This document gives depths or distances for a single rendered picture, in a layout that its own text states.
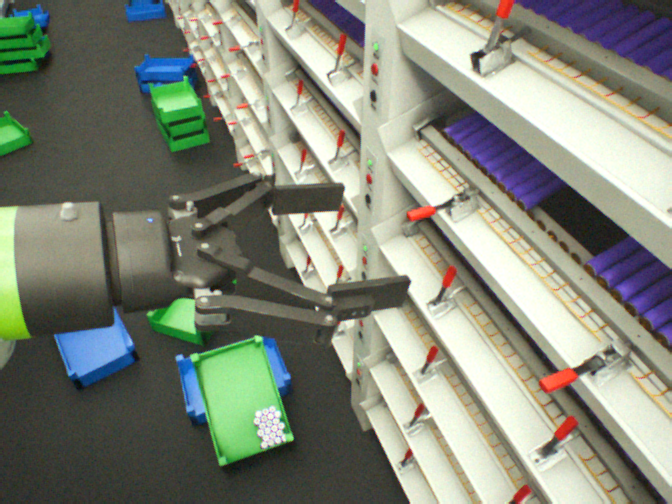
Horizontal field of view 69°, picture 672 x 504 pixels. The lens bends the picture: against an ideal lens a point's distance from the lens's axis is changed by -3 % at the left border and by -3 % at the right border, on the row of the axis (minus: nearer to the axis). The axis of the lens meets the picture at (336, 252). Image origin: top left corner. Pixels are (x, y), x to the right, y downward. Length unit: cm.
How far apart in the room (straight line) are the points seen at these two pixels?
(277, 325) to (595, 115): 34
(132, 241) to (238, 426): 115
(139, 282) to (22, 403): 145
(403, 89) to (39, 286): 57
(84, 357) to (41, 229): 145
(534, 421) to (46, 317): 59
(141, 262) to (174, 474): 118
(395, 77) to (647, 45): 34
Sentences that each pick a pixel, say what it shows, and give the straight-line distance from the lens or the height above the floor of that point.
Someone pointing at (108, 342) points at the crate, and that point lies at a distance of 182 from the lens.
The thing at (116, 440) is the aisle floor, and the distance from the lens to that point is 161.
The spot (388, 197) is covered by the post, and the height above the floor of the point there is 82.
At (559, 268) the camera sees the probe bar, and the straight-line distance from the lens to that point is 60.
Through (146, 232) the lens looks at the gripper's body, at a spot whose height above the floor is 111.
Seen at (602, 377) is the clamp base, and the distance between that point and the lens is 55.
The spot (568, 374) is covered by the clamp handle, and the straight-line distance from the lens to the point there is 52.
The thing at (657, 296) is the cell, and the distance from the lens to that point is 59.
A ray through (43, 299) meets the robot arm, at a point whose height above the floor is 110.
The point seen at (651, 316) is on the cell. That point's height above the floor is 96.
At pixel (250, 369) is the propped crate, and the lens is 150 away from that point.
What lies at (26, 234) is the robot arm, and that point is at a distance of 37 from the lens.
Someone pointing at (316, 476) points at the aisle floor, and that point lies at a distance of 144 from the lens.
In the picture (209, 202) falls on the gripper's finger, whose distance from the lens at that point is 46.
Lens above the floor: 133
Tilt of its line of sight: 43 degrees down
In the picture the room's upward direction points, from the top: straight up
